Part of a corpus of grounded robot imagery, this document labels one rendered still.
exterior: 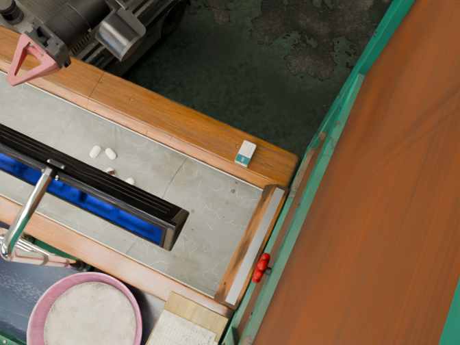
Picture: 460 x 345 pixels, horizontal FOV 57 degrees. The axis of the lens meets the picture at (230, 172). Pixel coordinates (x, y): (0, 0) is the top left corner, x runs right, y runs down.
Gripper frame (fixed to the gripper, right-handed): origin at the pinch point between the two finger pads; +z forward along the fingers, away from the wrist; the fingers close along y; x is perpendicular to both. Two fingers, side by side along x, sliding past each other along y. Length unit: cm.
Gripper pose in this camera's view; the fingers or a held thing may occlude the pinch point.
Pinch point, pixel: (13, 79)
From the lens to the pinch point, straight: 78.3
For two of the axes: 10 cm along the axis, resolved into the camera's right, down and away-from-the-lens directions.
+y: -2.7, 0.4, 9.6
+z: -6.3, 7.5, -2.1
